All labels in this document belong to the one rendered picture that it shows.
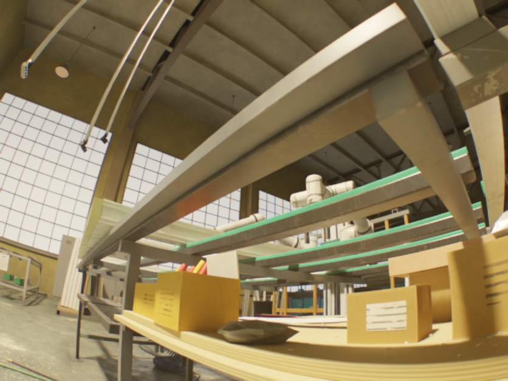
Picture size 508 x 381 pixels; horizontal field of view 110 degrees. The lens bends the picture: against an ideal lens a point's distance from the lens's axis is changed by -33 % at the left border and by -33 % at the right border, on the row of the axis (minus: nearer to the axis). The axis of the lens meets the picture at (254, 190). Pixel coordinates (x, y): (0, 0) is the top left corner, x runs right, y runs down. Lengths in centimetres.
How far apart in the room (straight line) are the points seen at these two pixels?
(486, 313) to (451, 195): 14
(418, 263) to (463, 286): 20
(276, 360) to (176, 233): 65
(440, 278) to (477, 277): 21
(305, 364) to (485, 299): 17
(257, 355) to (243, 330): 5
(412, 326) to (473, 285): 7
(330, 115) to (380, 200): 22
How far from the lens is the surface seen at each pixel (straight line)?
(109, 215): 80
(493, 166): 45
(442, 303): 48
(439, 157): 24
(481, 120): 33
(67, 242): 850
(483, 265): 28
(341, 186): 204
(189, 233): 87
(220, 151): 27
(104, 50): 1064
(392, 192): 40
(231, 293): 45
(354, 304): 32
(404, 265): 48
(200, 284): 42
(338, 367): 22
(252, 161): 27
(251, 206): 1171
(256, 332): 31
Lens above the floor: 69
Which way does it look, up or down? 25 degrees up
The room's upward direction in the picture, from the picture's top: 2 degrees clockwise
